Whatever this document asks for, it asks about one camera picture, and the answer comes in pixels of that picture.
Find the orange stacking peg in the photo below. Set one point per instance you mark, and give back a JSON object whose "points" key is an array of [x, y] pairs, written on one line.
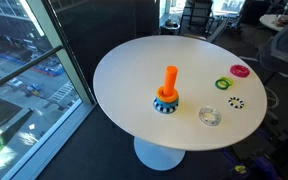
{"points": [[170, 80]]}

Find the black backdrop panel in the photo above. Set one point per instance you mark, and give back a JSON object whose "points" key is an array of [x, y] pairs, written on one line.
{"points": [[110, 26]]}

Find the grey office chair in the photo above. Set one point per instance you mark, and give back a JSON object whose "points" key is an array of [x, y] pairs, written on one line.
{"points": [[197, 16]]}

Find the grey window mullion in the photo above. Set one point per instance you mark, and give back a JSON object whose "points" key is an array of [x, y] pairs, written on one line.
{"points": [[50, 33]]}

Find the dark window handrail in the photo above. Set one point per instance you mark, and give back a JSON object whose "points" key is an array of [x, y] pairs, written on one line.
{"points": [[24, 68]]}

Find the purple yellow tool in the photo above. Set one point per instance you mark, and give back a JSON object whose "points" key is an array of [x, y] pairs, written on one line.
{"points": [[240, 169]]}

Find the white round background table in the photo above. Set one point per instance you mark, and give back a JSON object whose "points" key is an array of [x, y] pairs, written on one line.
{"points": [[270, 21]]}

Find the white table pedestal base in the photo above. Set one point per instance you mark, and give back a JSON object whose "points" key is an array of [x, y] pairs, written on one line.
{"points": [[157, 156]]}

